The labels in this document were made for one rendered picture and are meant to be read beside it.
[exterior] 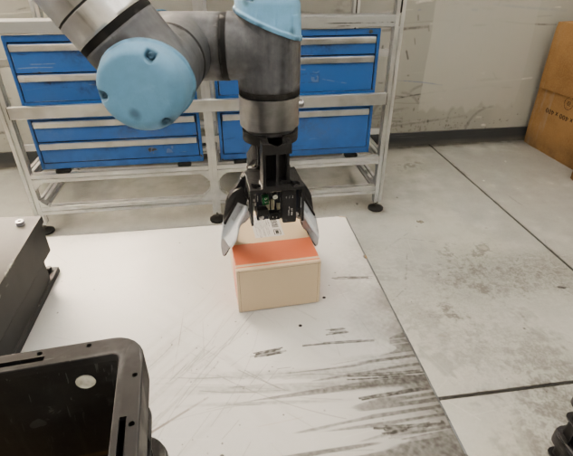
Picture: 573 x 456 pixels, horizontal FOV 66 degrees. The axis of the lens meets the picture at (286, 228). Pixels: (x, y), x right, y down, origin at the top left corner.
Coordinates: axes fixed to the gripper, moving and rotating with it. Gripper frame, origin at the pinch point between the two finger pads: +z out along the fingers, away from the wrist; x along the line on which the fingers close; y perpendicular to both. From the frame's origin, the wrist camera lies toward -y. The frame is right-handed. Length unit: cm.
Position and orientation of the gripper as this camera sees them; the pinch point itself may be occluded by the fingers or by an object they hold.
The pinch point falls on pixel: (270, 247)
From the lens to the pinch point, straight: 68.7
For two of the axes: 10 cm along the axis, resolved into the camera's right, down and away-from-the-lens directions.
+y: 2.0, 5.2, -8.3
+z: 0.0, 8.5, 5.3
